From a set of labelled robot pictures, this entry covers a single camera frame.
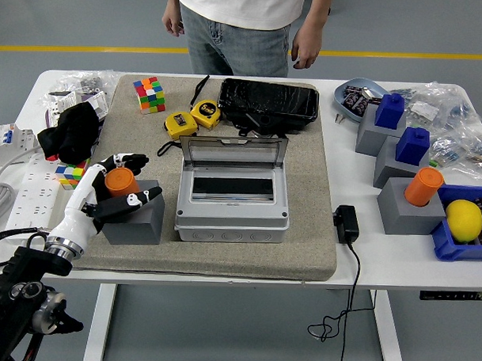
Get blue-grey bowl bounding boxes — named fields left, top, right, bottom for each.
left=332, top=76, right=390, bottom=124

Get black table control panel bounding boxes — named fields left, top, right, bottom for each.
left=419, top=289, right=482, bottom=303

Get blue block with knob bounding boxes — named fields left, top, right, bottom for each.
left=374, top=92, right=407, bottom=130
left=394, top=126, right=431, bottom=165

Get yellow tape measure dark label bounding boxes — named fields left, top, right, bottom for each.
left=156, top=110, right=199, bottom=159

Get grey block with round hole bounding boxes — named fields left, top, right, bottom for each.
left=375, top=176, right=450, bottom=238
left=97, top=178, right=165, bottom=247

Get black plastic tray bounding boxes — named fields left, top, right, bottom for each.
left=217, top=77, right=321, bottom=131

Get blue plastic bin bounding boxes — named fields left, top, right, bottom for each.
left=428, top=183, right=482, bottom=264

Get large colourful puzzle cube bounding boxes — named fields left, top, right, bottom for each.
left=131, top=74, right=168, bottom=116

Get yellow lemon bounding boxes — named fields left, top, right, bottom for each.
left=444, top=198, right=482, bottom=244

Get person's left hand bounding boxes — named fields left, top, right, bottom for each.
left=290, top=29, right=323, bottom=71

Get orange cylinder battery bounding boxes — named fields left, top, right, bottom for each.
left=104, top=167, right=142, bottom=200
left=404, top=165, right=446, bottom=207

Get black cloth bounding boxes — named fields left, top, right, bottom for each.
left=36, top=101, right=101, bottom=165

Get white packaged parts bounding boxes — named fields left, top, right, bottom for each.
left=44, top=88, right=110, bottom=129

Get person's right hand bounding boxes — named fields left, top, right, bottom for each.
left=161, top=5, right=187, bottom=37

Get black adapter cord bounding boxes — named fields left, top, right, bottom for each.
left=306, top=240, right=378, bottom=361

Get white circuit breaker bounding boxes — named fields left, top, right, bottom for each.
left=0, top=122, right=38, bottom=169

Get yellow tape measure 5m print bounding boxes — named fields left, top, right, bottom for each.
left=188, top=74, right=224, bottom=130

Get small colourful puzzle cube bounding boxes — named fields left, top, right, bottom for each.
left=54, top=158, right=88, bottom=191

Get brown silver snack packet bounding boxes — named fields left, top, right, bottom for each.
left=360, top=87, right=383, bottom=106

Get white power strip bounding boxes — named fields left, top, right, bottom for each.
left=4, top=151, right=63, bottom=233

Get grey electrical box clear lid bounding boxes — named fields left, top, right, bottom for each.
left=173, top=133, right=294, bottom=246

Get grey-brown fabric mat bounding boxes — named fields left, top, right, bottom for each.
left=59, top=71, right=344, bottom=283

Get person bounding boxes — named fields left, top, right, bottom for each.
left=160, top=0, right=332, bottom=80

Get black power adapter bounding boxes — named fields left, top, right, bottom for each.
left=332, top=203, right=362, bottom=245

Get clear bag of small parts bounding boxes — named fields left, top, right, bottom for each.
left=49, top=66, right=121, bottom=98

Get clear bag of components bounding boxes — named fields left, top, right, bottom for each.
left=429, top=125, right=482, bottom=181
left=389, top=78, right=482, bottom=133

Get grey holder block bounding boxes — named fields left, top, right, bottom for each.
left=355, top=103, right=408, bottom=158
left=373, top=134, right=432, bottom=191

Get black triangular bracket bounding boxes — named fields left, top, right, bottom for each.
left=236, top=112, right=287, bottom=139

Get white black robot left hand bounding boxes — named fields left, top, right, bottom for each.
left=44, top=149, right=165, bottom=253

